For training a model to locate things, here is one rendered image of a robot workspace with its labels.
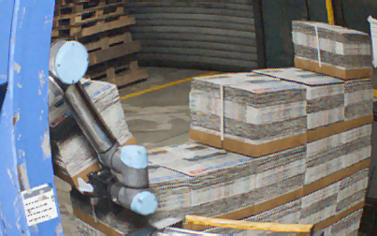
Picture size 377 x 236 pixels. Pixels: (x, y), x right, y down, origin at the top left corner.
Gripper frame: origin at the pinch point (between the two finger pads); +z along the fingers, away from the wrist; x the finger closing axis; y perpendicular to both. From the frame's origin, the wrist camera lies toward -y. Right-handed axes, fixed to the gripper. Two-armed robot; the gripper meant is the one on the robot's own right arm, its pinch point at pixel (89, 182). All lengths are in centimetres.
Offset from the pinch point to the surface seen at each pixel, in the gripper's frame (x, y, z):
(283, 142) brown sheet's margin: -75, -27, -6
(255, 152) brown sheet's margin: -61, -22, -5
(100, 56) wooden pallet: -310, -166, 557
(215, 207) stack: -39, -31, -6
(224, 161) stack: -51, -21, 0
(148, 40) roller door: -450, -227, 681
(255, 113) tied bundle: -66, -10, -4
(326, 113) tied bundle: -104, -30, -6
